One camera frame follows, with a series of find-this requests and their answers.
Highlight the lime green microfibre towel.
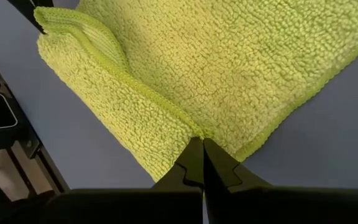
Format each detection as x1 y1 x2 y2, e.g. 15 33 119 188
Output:
33 0 358 184

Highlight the black metal table frame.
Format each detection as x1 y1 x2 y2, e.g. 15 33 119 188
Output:
0 42 71 200

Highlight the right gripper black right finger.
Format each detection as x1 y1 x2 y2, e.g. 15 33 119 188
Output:
203 138 358 224

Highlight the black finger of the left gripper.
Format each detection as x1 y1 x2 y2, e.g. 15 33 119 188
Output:
7 0 55 34

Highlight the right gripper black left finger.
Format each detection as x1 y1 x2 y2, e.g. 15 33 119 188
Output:
39 136 205 224

